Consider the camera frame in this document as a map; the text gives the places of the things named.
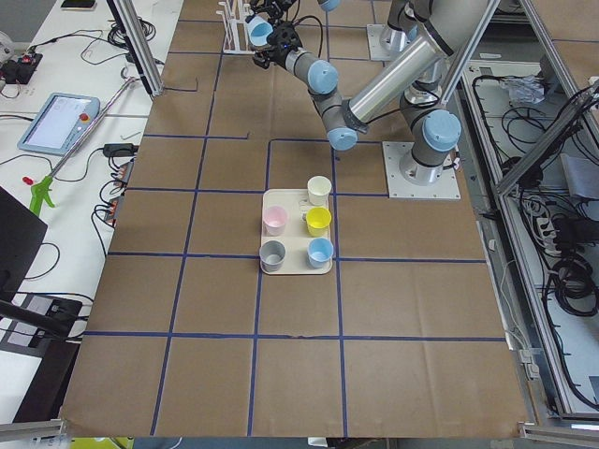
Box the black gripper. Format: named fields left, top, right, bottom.
left=252, top=22, right=302, bottom=69

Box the cream white cup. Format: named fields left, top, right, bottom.
left=307, top=175, right=332, bottom=206

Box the light blue cup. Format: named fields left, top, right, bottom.
left=307, top=238, right=334, bottom=268
left=245, top=15, right=273, bottom=48

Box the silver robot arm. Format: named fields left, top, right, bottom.
left=246, top=1, right=497, bottom=151
left=374, top=0, right=417, bottom=57

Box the pink cup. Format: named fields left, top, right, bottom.
left=262, top=206, right=288, bottom=236

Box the yellow cup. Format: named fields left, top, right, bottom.
left=306, top=207, right=332, bottom=238

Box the grey cup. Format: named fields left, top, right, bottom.
left=259, top=240, right=286, bottom=273

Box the cream plastic tray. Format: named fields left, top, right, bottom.
left=260, top=189, right=332, bottom=275

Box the black power adapter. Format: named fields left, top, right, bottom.
left=102, top=143, right=139, bottom=158

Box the white wire cup rack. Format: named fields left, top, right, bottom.
left=216, top=0, right=253, bottom=55

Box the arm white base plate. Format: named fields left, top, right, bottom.
left=366, top=24, right=417, bottom=62
left=382, top=141, right=460, bottom=201

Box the aluminium frame post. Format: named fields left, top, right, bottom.
left=107, top=0, right=164, bottom=97

